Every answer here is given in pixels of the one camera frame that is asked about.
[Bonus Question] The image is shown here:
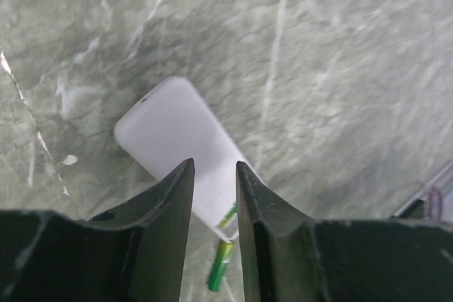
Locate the white remote control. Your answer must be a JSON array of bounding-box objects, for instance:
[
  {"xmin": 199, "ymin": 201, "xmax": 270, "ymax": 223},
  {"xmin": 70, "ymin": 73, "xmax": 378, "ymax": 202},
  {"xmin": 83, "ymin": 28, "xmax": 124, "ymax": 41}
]
[{"xmin": 114, "ymin": 76, "xmax": 246, "ymax": 241}]

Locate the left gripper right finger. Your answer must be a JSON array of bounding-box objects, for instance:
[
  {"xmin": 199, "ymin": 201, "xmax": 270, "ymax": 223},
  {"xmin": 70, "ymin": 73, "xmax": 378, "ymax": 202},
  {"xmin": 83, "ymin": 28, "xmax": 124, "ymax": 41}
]
[{"xmin": 236, "ymin": 162, "xmax": 452, "ymax": 301}]

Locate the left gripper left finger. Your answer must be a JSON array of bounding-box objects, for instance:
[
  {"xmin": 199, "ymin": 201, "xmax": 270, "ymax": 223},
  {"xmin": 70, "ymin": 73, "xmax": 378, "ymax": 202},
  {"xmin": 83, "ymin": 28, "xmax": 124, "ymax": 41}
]
[{"xmin": 1, "ymin": 159, "xmax": 195, "ymax": 301}]

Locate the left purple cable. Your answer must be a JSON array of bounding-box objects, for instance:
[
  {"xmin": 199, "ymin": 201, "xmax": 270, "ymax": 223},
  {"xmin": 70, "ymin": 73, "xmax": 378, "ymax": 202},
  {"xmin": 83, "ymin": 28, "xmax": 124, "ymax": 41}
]
[{"xmin": 428, "ymin": 187, "xmax": 445, "ymax": 218}]

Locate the green battery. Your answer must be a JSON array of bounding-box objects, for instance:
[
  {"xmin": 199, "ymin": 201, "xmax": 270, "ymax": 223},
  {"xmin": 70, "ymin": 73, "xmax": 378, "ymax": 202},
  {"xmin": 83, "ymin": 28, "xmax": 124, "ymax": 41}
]
[
  {"xmin": 218, "ymin": 204, "xmax": 237, "ymax": 228},
  {"xmin": 207, "ymin": 241, "xmax": 234, "ymax": 292}
]

